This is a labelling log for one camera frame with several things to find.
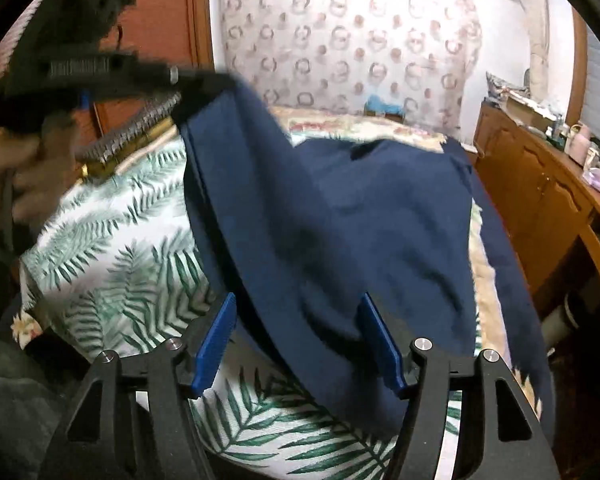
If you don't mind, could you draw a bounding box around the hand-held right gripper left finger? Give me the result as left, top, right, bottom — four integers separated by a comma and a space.
37, 292, 238, 480

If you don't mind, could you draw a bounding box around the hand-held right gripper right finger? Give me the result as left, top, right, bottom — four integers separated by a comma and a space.
357, 292, 563, 480

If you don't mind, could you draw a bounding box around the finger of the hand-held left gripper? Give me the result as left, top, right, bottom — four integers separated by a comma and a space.
130, 55, 238, 121

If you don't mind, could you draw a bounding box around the navy printed t-shirt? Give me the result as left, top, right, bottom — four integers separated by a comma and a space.
172, 80, 481, 428

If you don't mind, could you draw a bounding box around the person's left hand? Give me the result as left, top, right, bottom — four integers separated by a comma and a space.
0, 110, 78, 226

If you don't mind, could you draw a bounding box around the navy bed sheet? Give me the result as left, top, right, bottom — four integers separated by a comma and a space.
442, 137, 556, 441

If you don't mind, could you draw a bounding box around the green leaf-print blanket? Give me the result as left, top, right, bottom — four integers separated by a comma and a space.
17, 132, 486, 480

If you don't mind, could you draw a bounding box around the sheer circle-pattern curtain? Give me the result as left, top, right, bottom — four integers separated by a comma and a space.
220, 0, 483, 133

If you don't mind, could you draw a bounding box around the cardboard box with blue cloth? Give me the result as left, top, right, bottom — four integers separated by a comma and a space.
364, 94, 403, 122

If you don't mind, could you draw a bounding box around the person's grey clothing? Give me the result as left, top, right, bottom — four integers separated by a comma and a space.
0, 240, 96, 480

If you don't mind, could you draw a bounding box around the long wooden cabinet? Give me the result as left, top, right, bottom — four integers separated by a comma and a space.
472, 100, 600, 311

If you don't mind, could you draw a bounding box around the open cardboard box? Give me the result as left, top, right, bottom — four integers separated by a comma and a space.
502, 95, 556, 133

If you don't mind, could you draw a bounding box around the pink bottle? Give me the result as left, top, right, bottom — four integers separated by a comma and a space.
569, 122, 592, 166

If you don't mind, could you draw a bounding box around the patterned cloth bundle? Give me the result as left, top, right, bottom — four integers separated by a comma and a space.
486, 71, 531, 103

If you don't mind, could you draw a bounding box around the beige window curtain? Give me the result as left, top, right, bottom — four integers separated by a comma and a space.
520, 0, 551, 86

